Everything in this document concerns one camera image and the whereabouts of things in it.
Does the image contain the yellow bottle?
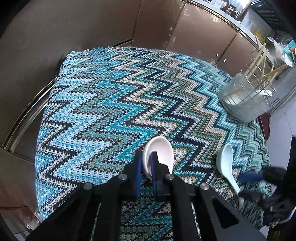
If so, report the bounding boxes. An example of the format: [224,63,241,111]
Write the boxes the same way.
[254,29,266,43]

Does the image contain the wire and plastic utensil holder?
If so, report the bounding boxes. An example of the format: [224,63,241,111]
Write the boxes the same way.
[218,67,280,123]

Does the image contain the white pink ceramic spoon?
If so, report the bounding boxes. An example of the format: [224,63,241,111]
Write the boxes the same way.
[142,136,174,180]

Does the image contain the zigzag knitted table cloth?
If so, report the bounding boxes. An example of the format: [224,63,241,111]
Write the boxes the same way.
[35,47,269,218]

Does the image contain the brown lower cabinets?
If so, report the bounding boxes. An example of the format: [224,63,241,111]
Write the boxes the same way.
[0,0,273,209]

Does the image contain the light blue ceramic spoon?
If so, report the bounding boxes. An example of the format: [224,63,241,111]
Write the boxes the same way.
[216,143,244,210]

